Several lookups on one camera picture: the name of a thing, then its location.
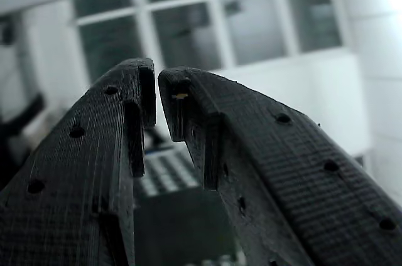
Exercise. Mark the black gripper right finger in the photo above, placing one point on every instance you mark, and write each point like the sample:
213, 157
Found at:
282, 168

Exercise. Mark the white framed window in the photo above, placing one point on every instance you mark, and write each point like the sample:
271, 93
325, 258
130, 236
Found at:
251, 27

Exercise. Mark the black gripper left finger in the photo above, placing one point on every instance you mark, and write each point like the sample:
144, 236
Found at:
78, 168

